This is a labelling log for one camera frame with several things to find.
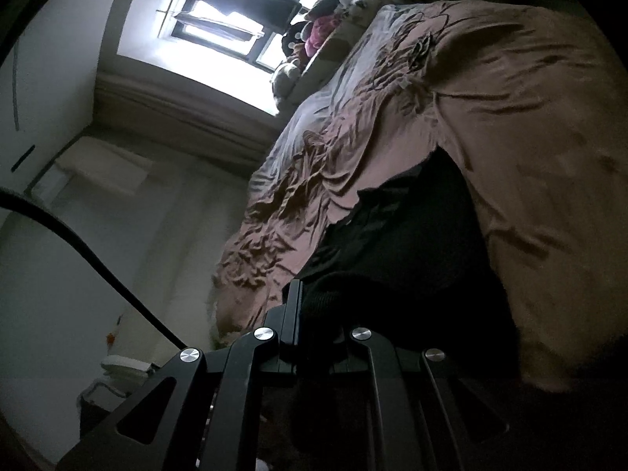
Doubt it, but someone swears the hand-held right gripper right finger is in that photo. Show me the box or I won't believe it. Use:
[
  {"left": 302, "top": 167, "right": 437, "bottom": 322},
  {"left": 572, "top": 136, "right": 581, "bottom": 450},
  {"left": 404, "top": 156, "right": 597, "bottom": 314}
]
[{"left": 334, "top": 326, "right": 521, "bottom": 471}]

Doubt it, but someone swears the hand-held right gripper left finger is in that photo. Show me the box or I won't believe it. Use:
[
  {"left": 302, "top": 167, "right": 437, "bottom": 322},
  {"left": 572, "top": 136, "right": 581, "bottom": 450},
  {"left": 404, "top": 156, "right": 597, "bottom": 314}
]
[{"left": 56, "top": 279, "right": 302, "bottom": 471}]

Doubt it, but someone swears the black knit garment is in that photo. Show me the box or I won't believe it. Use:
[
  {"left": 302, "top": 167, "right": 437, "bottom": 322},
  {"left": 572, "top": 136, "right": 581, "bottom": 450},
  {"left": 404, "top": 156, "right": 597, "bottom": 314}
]
[{"left": 282, "top": 147, "right": 523, "bottom": 471}]

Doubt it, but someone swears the small white appliance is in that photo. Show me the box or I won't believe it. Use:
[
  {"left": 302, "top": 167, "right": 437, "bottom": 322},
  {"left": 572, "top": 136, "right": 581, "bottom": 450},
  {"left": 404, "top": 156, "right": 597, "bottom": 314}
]
[{"left": 100, "top": 353, "right": 153, "bottom": 378}]

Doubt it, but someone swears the grey blanket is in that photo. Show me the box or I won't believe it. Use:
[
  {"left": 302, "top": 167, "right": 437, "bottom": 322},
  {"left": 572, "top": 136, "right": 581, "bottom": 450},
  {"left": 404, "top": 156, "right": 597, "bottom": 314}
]
[{"left": 248, "top": 2, "right": 442, "bottom": 197}]

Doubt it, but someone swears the white air conditioner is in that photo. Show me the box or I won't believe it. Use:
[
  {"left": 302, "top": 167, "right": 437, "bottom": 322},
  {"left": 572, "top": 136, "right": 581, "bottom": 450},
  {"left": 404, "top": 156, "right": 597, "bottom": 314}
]
[{"left": 54, "top": 137, "right": 154, "bottom": 198}]

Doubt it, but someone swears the bright window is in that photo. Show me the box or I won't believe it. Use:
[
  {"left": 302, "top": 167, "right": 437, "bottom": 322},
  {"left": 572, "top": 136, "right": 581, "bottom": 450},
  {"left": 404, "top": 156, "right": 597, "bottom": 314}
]
[{"left": 118, "top": 0, "right": 354, "bottom": 113}]

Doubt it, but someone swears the brown bed sheet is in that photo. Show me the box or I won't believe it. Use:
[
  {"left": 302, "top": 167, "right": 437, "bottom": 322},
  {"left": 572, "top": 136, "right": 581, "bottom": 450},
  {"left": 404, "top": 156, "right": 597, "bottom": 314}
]
[{"left": 211, "top": 0, "right": 628, "bottom": 396}]

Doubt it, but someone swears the pile of plush toys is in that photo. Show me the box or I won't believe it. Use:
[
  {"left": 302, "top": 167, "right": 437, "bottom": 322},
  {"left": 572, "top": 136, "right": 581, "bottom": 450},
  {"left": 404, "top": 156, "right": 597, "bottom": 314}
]
[{"left": 270, "top": 0, "right": 383, "bottom": 109}]

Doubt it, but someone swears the thick black cable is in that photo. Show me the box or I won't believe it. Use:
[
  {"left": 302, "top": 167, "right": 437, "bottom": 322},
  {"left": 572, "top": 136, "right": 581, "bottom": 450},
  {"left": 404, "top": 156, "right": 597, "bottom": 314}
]
[{"left": 0, "top": 189, "right": 190, "bottom": 351}]

